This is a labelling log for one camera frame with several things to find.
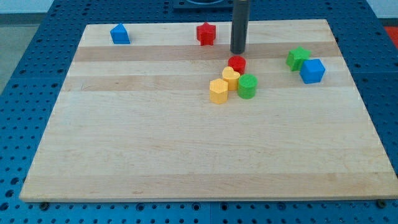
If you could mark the yellow heart block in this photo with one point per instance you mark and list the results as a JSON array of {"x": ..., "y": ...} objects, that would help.
[{"x": 232, "y": 77}]

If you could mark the red cylinder block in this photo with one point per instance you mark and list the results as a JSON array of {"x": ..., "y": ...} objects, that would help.
[{"x": 238, "y": 63}]

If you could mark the blue pentagon block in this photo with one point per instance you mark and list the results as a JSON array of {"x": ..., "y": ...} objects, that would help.
[{"x": 120, "y": 35}]

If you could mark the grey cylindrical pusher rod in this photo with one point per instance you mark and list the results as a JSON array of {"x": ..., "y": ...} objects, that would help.
[{"x": 239, "y": 26}]

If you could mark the green cylinder block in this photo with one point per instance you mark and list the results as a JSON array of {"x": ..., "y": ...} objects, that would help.
[{"x": 247, "y": 85}]

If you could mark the blue cube block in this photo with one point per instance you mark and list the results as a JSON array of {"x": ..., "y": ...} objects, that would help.
[{"x": 312, "y": 71}]

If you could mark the red star block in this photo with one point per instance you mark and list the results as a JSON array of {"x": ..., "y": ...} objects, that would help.
[{"x": 206, "y": 34}]

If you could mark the yellow hexagon block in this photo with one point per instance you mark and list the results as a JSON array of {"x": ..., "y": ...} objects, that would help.
[{"x": 218, "y": 91}]

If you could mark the green star block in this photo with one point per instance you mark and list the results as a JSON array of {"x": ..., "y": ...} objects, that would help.
[{"x": 296, "y": 58}]

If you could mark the light wooden board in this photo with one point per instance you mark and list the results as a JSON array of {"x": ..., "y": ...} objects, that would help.
[{"x": 134, "y": 123}]

